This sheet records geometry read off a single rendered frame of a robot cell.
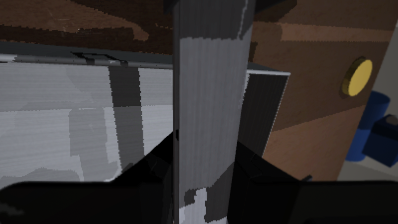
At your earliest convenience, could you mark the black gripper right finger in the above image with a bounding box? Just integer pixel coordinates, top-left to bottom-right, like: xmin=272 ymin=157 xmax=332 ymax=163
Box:
xmin=227 ymin=141 xmax=398 ymax=224

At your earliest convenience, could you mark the yellow round disc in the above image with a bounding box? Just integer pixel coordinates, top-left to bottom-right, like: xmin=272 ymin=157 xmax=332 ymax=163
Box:
xmin=343 ymin=59 xmax=372 ymax=96

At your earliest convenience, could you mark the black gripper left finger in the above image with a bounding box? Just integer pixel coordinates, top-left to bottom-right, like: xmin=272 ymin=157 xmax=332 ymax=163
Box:
xmin=0 ymin=132 xmax=173 ymax=224

